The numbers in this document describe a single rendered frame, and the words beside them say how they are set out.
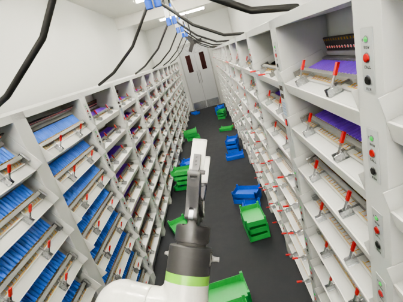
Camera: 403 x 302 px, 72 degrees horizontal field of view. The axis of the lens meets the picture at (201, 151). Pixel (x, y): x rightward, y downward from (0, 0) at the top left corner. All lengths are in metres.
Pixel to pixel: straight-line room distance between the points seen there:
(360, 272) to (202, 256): 0.67
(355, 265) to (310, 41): 0.86
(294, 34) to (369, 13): 0.67
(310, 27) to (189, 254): 1.01
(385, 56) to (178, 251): 0.52
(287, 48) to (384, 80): 0.70
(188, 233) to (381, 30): 0.51
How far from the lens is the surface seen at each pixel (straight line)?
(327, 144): 1.06
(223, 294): 2.22
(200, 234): 0.60
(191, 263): 0.59
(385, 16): 0.60
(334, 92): 0.87
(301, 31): 1.28
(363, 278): 1.12
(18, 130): 1.52
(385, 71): 0.61
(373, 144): 0.69
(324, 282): 1.66
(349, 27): 1.15
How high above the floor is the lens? 1.76
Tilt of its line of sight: 19 degrees down
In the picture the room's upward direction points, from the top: 15 degrees counter-clockwise
